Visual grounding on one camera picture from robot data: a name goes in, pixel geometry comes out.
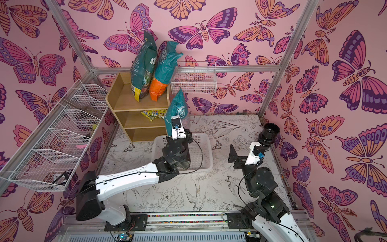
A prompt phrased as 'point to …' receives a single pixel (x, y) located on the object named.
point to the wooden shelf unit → (141, 120)
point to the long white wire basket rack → (49, 162)
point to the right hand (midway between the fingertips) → (241, 145)
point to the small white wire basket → (194, 77)
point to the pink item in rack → (83, 146)
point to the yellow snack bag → (152, 114)
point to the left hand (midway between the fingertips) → (181, 122)
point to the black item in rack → (66, 178)
